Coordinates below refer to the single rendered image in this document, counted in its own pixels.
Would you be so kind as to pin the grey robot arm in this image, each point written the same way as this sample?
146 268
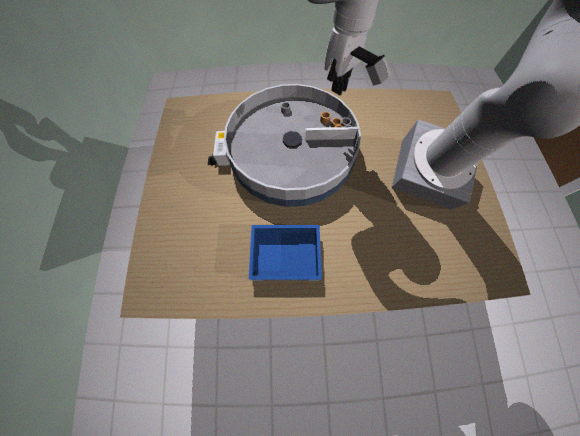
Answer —
541 99

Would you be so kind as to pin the blue open box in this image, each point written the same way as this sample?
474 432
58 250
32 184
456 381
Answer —
285 252

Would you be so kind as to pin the grey round turning table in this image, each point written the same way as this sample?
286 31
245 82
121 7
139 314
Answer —
309 153

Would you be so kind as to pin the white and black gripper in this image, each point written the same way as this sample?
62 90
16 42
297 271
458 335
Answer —
340 46

